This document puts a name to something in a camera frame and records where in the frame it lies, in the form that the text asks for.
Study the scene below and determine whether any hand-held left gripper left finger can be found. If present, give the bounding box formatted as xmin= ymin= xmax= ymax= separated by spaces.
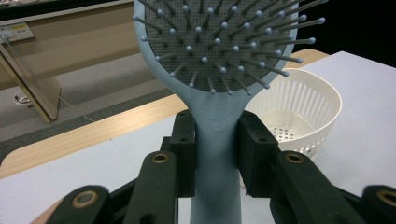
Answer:
xmin=160 ymin=108 xmax=197 ymax=199

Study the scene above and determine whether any white power socket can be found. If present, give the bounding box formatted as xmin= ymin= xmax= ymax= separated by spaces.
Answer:
xmin=0 ymin=21 xmax=35 ymax=44

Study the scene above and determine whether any white plastic basket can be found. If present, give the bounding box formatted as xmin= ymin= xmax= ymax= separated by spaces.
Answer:
xmin=240 ymin=67 xmax=344 ymax=163

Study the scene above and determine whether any thin white cable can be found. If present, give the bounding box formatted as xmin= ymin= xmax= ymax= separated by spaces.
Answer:
xmin=2 ymin=36 xmax=97 ymax=123

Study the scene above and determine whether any white board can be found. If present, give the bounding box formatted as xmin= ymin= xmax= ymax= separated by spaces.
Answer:
xmin=0 ymin=50 xmax=396 ymax=224

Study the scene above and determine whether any light blue hairbrush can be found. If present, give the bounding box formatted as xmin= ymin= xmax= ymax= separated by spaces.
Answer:
xmin=133 ymin=0 xmax=330 ymax=224

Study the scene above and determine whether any wooden table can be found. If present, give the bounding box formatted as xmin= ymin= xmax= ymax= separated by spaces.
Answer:
xmin=0 ymin=48 xmax=331 ymax=181

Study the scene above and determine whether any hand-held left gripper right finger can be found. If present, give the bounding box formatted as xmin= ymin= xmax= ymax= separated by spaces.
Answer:
xmin=237 ymin=109 xmax=280 ymax=199

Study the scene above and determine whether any beige wooden desk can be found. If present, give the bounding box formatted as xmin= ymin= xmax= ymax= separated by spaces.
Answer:
xmin=0 ymin=0 xmax=142 ymax=124

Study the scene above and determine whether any grey cable coil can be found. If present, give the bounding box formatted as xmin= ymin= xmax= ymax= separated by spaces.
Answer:
xmin=12 ymin=94 xmax=33 ymax=109

